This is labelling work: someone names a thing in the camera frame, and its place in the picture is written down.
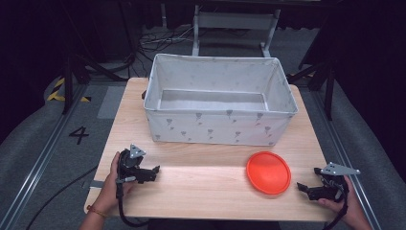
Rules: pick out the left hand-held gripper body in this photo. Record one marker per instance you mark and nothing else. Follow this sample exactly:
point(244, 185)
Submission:
point(127, 163)

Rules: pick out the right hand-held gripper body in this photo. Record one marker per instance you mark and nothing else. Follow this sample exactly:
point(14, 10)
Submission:
point(335, 188)

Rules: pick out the orange round plate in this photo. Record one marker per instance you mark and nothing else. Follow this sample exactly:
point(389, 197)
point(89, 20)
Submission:
point(268, 172)

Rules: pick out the white fabric storage box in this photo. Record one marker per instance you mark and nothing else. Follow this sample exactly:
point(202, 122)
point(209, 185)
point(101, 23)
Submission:
point(220, 96)

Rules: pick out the person's right hand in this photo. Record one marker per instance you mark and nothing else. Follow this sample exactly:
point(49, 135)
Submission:
point(352, 204)

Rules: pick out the person's left hand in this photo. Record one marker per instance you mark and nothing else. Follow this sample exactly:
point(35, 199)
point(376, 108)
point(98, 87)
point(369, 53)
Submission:
point(110, 188)

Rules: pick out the grey tape strip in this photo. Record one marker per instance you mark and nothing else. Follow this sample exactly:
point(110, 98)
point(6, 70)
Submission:
point(96, 184)

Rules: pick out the black tripod stand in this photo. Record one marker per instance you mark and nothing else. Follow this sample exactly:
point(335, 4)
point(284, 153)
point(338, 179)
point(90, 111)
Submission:
point(328, 92)
point(68, 80)

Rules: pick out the grey metal stand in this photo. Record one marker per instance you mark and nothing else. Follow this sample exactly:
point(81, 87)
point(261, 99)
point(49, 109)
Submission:
point(234, 20)

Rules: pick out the aluminium floor rail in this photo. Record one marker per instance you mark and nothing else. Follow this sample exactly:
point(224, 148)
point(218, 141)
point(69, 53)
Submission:
point(41, 159)
point(344, 153)

